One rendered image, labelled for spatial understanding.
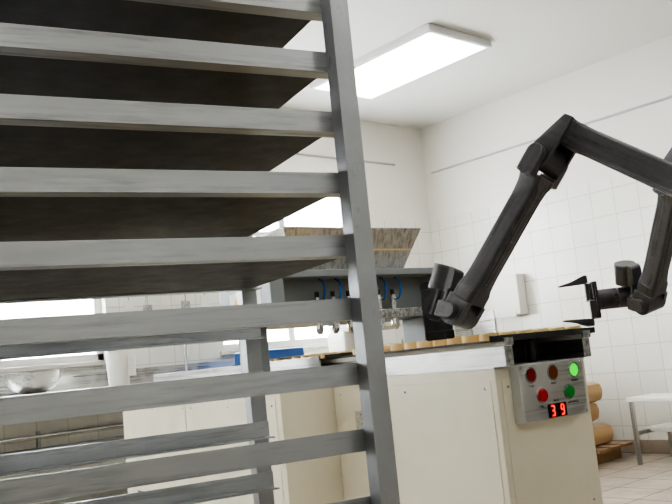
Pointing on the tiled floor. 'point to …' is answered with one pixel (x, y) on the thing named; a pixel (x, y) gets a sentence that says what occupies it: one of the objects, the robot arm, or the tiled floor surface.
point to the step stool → (648, 426)
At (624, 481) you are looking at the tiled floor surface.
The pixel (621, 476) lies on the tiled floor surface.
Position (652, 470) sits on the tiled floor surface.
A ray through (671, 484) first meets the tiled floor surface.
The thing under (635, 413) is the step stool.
